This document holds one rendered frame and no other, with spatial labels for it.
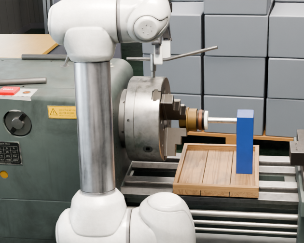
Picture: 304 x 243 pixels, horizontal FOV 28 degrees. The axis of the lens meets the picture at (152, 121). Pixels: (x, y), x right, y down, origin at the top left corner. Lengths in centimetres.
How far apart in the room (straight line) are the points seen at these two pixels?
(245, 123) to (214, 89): 217
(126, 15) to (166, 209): 53
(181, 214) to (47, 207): 67
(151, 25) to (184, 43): 272
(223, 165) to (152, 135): 36
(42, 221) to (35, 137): 33
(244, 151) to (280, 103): 211
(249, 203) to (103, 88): 79
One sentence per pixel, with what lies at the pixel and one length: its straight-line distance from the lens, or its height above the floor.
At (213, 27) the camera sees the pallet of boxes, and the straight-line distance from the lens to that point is 420.
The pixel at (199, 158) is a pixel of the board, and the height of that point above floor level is 88.
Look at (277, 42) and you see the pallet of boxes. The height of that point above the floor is 85.
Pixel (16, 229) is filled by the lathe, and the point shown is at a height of 74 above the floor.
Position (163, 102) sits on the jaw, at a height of 118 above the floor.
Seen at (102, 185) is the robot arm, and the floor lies 112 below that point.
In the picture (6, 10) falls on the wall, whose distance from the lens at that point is 818.
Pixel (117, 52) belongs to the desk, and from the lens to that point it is 669.
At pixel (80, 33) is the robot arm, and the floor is 154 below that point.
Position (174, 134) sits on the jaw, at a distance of 222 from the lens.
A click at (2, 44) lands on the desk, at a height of 74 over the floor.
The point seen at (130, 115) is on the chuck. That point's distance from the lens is 210.
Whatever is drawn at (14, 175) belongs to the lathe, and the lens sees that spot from 220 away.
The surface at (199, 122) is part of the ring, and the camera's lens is 219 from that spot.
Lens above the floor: 191
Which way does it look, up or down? 22 degrees down
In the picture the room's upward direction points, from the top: 3 degrees counter-clockwise
